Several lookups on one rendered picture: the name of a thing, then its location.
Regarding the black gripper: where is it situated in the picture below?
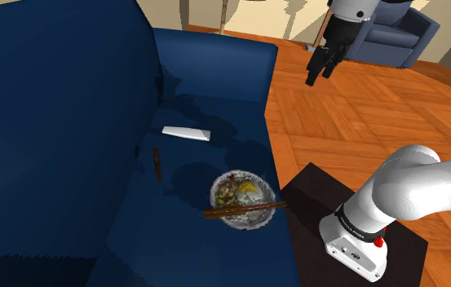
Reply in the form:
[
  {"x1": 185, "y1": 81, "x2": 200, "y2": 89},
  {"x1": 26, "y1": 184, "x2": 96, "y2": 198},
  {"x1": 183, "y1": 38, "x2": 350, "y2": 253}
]
[{"x1": 304, "y1": 14, "x2": 365, "y2": 87}]

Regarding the grey-blue armchair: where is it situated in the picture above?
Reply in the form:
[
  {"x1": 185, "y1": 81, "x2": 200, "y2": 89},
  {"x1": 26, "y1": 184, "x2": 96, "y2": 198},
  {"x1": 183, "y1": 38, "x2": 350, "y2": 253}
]
[{"x1": 343, "y1": 0, "x2": 442, "y2": 70}]

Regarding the patterned bowl of food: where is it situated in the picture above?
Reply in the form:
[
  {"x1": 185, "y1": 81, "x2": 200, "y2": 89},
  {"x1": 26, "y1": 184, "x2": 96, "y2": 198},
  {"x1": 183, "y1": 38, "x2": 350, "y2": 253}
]
[{"x1": 209, "y1": 169, "x2": 278, "y2": 231}]

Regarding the white remote control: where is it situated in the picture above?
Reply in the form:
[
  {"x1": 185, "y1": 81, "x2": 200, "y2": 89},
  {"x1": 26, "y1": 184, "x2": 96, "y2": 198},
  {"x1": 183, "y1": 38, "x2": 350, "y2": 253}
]
[{"x1": 161, "y1": 126, "x2": 212, "y2": 143}]

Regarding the brown chopstick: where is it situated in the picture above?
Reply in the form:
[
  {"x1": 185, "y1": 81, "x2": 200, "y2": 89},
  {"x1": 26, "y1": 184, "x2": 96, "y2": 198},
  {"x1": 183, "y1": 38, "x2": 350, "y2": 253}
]
[
  {"x1": 203, "y1": 203, "x2": 289, "y2": 220},
  {"x1": 202, "y1": 201, "x2": 289, "y2": 216}
]

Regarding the dark robot stand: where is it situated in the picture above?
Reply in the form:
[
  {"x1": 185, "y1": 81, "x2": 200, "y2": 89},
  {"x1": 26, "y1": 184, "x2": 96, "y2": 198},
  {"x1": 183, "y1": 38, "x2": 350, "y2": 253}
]
[{"x1": 280, "y1": 161, "x2": 429, "y2": 287}]

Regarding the brown stick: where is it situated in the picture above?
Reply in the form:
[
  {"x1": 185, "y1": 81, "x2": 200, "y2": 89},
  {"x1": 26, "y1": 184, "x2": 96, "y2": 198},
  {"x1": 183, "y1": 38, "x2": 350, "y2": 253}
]
[{"x1": 153, "y1": 147, "x2": 163, "y2": 182}]

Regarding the dark blue sofa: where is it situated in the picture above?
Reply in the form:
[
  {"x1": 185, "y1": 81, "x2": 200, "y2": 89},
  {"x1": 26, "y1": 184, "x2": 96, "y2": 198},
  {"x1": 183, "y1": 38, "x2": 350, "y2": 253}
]
[{"x1": 0, "y1": 0, "x2": 303, "y2": 287}]

